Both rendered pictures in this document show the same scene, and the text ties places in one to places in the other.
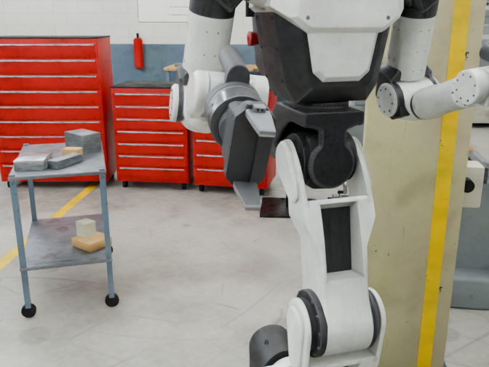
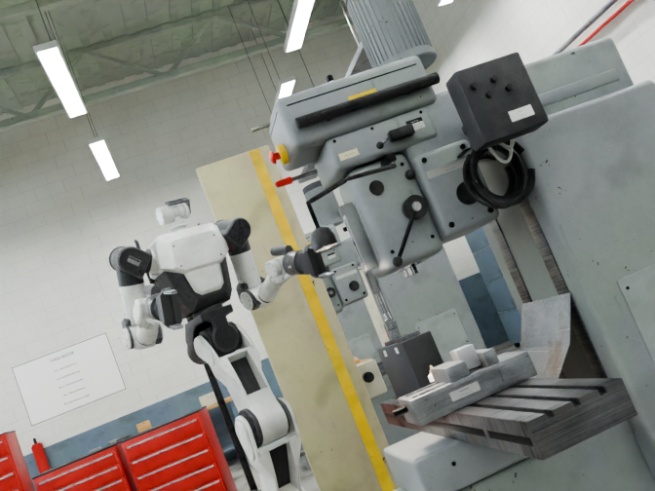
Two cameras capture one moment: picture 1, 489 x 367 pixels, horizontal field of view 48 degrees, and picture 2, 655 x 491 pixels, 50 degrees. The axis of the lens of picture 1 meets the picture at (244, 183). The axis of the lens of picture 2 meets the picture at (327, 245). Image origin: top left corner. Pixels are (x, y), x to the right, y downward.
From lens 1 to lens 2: 1.55 m
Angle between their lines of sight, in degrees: 29
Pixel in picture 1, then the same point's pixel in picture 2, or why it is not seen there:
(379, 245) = (322, 444)
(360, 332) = (278, 416)
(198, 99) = (140, 310)
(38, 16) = not seen: outside the picture
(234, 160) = (166, 316)
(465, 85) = (269, 269)
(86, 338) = not seen: outside the picture
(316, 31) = (188, 271)
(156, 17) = (51, 412)
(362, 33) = (211, 265)
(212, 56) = not seen: hidden behind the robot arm
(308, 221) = (223, 367)
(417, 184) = (326, 385)
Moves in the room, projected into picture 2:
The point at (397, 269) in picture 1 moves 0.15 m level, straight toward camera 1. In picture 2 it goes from (344, 459) to (344, 465)
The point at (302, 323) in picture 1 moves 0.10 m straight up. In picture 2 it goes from (244, 425) to (233, 397)
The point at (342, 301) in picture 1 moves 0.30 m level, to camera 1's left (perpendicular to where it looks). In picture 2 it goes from (260, 403) to (177, 438)
